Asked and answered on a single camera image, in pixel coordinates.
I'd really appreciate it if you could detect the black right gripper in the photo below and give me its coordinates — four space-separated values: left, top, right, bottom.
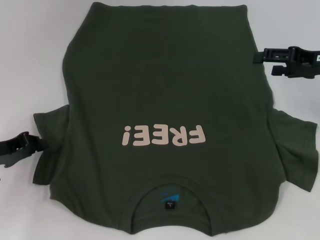
252 45 320 79

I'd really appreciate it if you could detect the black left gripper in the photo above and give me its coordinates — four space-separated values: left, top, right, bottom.
0 131 50 168

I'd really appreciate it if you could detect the dark green FREE t-shirt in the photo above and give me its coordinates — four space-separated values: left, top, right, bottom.
32 1 319 238

